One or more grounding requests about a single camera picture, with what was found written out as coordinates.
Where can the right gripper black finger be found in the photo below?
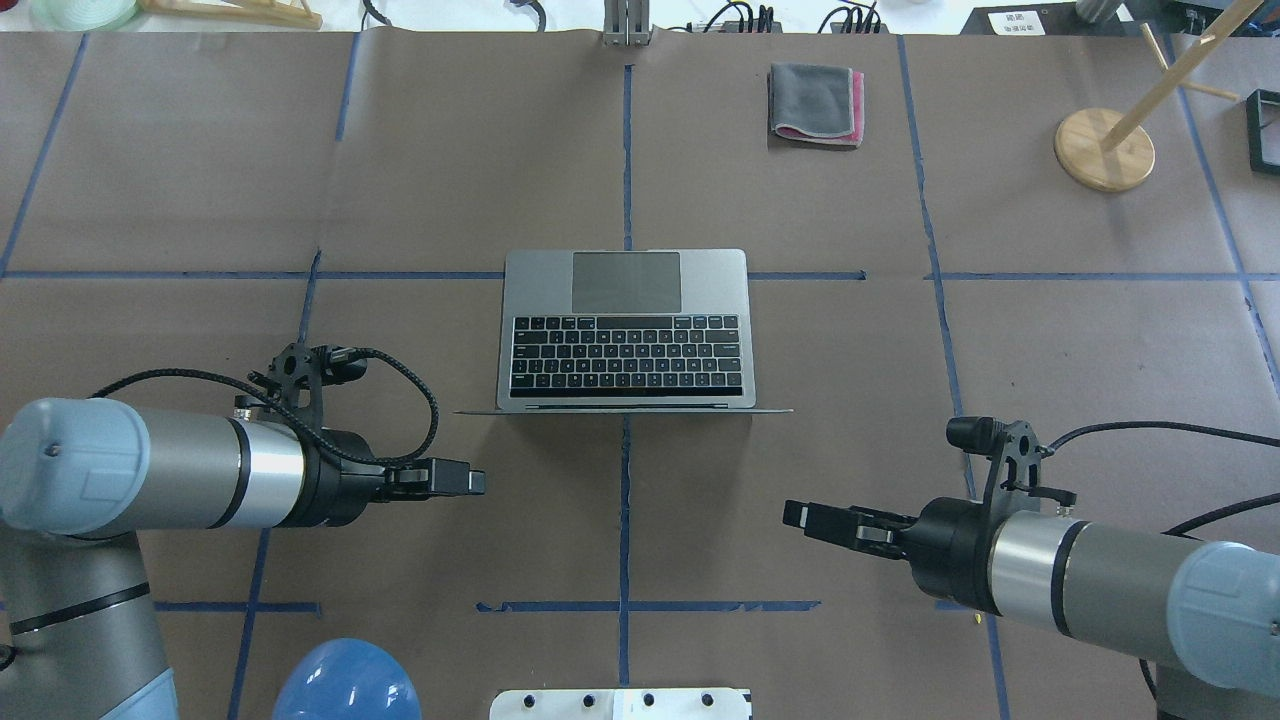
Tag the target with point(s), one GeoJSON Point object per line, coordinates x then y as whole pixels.
{"type": "Point", "coordinates": [823, 523]}

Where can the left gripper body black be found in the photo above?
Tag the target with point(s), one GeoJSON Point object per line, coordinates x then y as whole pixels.
{"type": "Point", "coordinates": [342, 487]}

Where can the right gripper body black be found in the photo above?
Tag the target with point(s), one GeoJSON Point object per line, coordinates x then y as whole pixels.
{"type": "Point", "coordinates": [948, 543]}

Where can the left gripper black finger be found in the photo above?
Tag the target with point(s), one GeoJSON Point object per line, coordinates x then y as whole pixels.
{"type": "Point", "coordinates": [453, 478]}

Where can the grey laptop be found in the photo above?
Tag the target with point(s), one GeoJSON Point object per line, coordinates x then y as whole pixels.
{"type": "Point", "coordinates": [621, 332]}

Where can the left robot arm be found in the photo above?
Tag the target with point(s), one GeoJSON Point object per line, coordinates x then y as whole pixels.
{"type": "Point", "coordinates": [82, 477]}

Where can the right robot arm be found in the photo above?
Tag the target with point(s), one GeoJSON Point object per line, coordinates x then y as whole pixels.
{"type": "Point", "coordinates": [1204, 613]}

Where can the grey and pink folded cloth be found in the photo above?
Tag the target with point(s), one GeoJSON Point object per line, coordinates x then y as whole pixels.
{"type": "Point", "coordinates": [817, 104]}

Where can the wooden mug tree stand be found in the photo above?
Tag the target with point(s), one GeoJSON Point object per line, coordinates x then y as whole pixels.
{"type": "Point", "coordinates": [1109, 151]}

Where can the black power strip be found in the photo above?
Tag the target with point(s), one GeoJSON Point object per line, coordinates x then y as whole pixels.
{"type": "Point", "coordinates": [741, 18]}

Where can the green plate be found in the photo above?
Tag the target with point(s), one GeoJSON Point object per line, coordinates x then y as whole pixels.
{"type": "Point", "coordinates": [83, 16]}

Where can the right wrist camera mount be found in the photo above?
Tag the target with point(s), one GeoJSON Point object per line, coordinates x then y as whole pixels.
{"type": "Point", "coordinates": [1014, 454]}

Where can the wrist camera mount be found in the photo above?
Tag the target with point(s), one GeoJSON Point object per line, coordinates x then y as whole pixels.
{"type": "Point", "coordinates": [296, 377]}
{"type": "Point", "coordinates": [1014, 454]}

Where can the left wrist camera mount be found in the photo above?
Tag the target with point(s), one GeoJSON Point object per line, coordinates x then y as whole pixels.
{"type": "Point", "coordinates": [296, 377]}

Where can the aluminium frame post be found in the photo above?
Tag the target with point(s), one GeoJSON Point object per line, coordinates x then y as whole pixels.
{"type": "Point", "coordinates": [627, 23]}

